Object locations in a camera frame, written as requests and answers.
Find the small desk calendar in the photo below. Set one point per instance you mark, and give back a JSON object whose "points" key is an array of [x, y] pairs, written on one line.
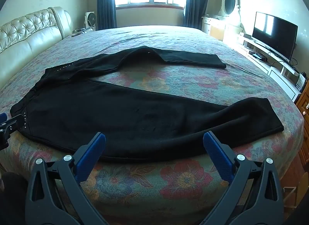
{"points": [[301, 81]]}

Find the black flat television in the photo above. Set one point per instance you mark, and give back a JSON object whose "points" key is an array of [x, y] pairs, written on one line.
{"points": [[272, 34]]}

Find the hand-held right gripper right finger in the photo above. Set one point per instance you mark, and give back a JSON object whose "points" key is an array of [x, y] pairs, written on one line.
{"points": [[217, 157]]}

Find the floral bedspread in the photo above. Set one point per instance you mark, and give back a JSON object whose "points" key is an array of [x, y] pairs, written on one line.
{"points": [[181, 82]]}

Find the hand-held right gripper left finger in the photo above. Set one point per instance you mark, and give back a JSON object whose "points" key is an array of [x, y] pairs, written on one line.
{"points": [[93, 157]]}

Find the white vanity dresser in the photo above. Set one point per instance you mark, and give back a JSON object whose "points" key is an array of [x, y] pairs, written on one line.
{"points": [[212, 25]]}

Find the brown wooden cabinet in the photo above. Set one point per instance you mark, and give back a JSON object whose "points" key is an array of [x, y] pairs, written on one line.
{"points": [[304, 109]]}

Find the cream tufted leather headboard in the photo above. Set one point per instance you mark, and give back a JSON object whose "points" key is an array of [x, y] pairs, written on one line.
{"points": [[29, 31]]}

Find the white box fan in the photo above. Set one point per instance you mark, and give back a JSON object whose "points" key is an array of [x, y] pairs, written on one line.
{"points": [[91, 20]]}

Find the black set-top box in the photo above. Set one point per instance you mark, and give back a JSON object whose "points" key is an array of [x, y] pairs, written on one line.
{"points": [[257, 56]]}

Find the dark blue curtain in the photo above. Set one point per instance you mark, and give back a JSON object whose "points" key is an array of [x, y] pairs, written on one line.
{"points": [[195, 2], [106, 2]]}

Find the white oval vanity mirror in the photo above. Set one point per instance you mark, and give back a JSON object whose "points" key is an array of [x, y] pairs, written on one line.
{"points": [[229, 0]]}

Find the white television stand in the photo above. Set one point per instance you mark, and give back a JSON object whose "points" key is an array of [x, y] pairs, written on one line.
{"points": [[277, 70]]}

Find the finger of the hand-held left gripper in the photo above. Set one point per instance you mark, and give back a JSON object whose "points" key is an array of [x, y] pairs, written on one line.
{"points": [[9, 125]]}

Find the black pants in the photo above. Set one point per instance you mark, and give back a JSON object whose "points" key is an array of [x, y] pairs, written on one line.
{"points": [[120, 118]]}

